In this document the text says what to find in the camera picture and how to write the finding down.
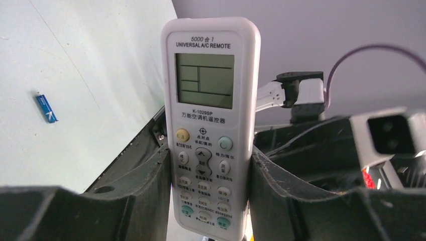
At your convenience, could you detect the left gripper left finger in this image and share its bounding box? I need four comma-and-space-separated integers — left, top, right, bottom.
1, 108, 171, 240

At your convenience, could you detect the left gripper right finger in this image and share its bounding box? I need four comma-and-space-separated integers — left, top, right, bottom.
249, 148, 425, 240

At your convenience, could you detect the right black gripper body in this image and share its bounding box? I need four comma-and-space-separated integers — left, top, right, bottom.
254, 116, 363, 191

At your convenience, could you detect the white AC remote control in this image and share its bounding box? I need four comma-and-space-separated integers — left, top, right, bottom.
161, 17, 261, 240

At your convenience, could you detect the blue AAA battery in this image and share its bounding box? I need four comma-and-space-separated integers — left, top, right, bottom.
35, 93, 59, 124

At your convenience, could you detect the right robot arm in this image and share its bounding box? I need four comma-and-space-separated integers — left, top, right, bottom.
255, 71, 364, 193

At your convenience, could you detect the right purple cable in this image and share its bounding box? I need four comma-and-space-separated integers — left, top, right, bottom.
324, 44, 426, 107

